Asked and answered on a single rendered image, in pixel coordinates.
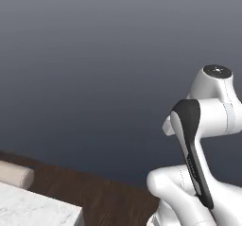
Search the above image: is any white marble dining counter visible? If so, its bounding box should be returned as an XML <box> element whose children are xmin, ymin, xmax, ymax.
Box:
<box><xmin>0</xmin><ymin>181</ymin><xmax>86</xmax><ymax>226</ymax></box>

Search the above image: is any beige padded stool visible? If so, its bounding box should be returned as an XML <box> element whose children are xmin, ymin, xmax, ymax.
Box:
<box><xmin>0</xmin><ymin>160</ymin><xmax>35</xmax><ymax>190</ymax></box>

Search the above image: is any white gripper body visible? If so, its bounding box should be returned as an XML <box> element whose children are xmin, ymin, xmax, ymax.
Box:
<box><xmin>162</xmin><ymin>114</ymin><xmax>177</xmax><ymax>137</ymax></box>

